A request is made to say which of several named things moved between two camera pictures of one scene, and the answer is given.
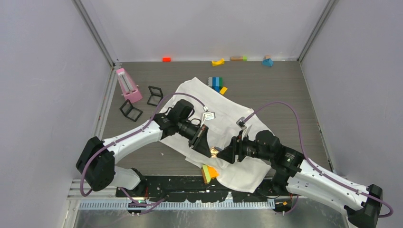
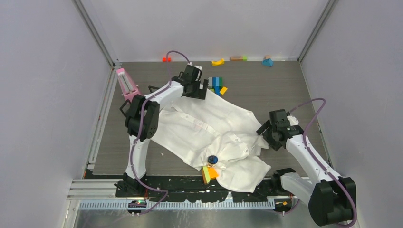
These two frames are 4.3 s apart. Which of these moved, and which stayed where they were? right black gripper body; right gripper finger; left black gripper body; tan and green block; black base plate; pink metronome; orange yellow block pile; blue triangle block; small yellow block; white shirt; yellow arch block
Moved: right gripper finger; left black gripper body; right black gripper body
Stayed: small yellow block; white shirt; orange yellow block pile; yellow arch block; pink metronome; black base plate; tan and green block; blue triangle block
